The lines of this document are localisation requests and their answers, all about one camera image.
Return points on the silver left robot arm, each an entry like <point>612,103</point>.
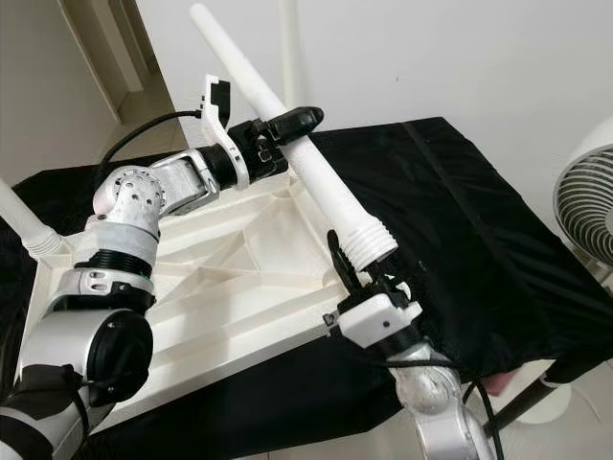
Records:
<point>124,220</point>

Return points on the white plastic children tabletop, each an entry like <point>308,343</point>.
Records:
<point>249,278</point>

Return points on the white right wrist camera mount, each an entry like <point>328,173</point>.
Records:
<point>378,319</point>

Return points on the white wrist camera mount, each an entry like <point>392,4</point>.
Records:
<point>220,125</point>
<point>378,319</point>

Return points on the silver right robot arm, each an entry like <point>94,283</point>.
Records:
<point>441,412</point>

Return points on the black metal table leg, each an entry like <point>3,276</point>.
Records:
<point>525,402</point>

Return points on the white pedestal fan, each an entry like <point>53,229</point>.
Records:
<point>589,201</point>

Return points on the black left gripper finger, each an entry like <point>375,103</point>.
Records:
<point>297,120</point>

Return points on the pink plastic piece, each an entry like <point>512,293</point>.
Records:
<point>500,383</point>

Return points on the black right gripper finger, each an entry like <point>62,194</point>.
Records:
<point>343,259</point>

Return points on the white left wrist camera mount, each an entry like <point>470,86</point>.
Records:
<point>220,125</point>

